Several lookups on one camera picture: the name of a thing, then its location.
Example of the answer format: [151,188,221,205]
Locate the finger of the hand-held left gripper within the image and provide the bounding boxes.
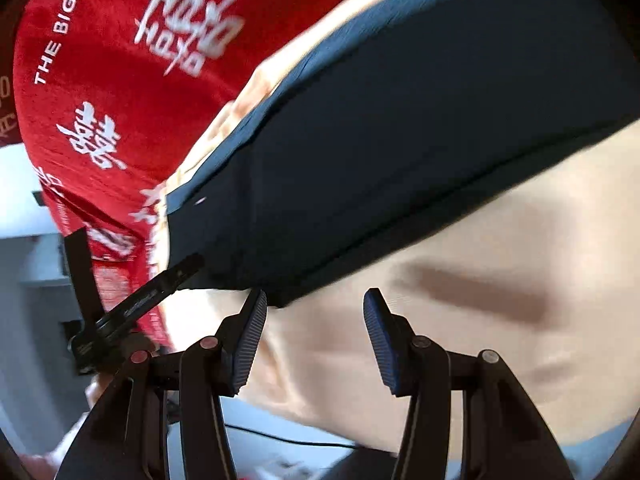
[64,227,104,329]
[141,253,206,304]

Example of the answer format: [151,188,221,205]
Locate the red printed blanket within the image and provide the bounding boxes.
[12,0,416,353]

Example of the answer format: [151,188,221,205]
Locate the peach patterned blanket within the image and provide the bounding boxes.
[150,0,640,461]

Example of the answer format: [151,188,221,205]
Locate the black cable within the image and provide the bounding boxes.
[224,422,362,449]

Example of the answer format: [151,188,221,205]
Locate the dark pants with patterned waistband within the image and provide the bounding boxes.
[165,0,640,308]

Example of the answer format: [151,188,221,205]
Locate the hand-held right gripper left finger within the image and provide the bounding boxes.
[55,288,268,480]

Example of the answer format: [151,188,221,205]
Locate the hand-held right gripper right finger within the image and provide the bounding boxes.
[363,287,576,480]

